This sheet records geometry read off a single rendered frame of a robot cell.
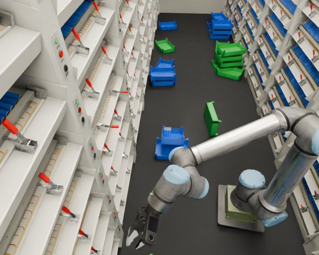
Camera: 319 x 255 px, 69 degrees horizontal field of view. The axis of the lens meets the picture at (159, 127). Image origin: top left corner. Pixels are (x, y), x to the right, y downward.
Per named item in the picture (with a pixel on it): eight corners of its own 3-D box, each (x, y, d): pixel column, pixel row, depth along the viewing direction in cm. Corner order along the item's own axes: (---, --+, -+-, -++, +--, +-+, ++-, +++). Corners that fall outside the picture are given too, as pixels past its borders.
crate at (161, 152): (187, 143, 222) (188, 138, 216) (188, 161, 208) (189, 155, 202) (156, 142, 223) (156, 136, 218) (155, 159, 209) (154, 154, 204)
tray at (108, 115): (122, 83, 145) (125, 70, 138) (98, 162, 103) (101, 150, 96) (89, 73, 141) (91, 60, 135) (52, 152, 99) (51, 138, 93)
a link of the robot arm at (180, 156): (296, 94, 109) (164, 148, 103) (318, 109, 100) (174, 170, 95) (292, 112, 117) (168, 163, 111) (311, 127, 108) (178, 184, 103)
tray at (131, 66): (137, 55, 208) (142, 41, 198) (127, 97, 166) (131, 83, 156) (115, 48, 204) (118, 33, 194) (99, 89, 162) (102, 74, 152)
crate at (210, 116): (209, 136, 229) (217, 136, 229) (212, 122, 214) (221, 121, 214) (203, 116, 249) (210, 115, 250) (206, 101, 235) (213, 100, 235)
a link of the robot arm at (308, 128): (264, 200, 152) (321, 109, 102) (283, 225, 140) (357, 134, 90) (244, 206, 148) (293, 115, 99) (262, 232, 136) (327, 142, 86)
